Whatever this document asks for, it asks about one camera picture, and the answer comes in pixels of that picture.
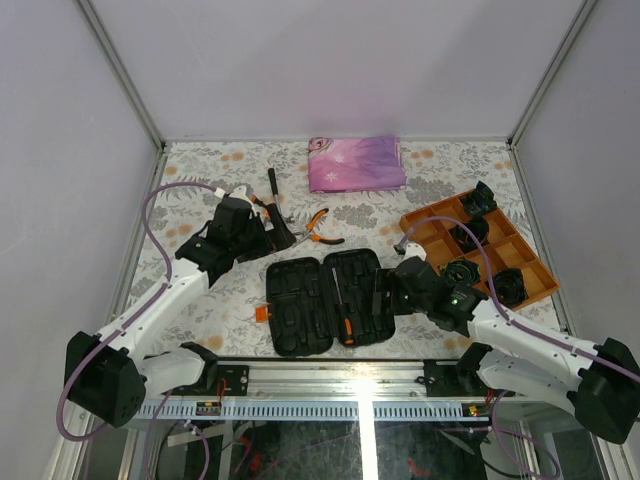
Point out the folded purple cloth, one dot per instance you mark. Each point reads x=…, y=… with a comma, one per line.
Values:
x=338, y=165

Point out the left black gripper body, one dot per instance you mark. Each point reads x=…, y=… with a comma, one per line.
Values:
x=252, y=242

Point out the black tape roll far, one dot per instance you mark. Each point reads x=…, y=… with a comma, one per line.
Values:
x=479, y=201

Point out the aluminium front rail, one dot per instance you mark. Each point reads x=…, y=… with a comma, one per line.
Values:
x=424, y=391

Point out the black tape roll near left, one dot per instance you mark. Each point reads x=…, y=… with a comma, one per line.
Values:
x=460, y=272

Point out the large black orange screwdriver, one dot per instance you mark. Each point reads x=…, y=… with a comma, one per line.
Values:
x=343, y=310

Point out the black tape roll middle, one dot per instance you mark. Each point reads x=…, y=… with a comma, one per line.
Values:
x=476, y=228

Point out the small black handled hammer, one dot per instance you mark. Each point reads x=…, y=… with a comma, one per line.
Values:
x=274, y=190

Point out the black plastic tool case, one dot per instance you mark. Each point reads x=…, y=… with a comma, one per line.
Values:
x=301, y=303

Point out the orange handled long-nose pliers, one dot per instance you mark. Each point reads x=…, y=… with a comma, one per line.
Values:
x=311, y=233

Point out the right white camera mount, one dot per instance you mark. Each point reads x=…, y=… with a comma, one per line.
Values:
x=412, y=249

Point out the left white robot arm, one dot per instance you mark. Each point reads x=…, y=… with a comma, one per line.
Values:
x=112, y=372

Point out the black tape roll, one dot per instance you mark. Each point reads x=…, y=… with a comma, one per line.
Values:
x=479, y=201
x=460, y=272
x=510, y=287
x=476, y=228

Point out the wooden compartment tray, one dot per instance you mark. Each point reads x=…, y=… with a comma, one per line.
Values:
x=506, y=248

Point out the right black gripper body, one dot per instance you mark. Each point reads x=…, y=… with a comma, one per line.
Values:
x=406, y=304

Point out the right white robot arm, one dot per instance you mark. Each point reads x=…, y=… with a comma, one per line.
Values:
x=596, y=383

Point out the black tape roll near right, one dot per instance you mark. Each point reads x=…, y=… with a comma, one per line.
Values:
x=510, y=287

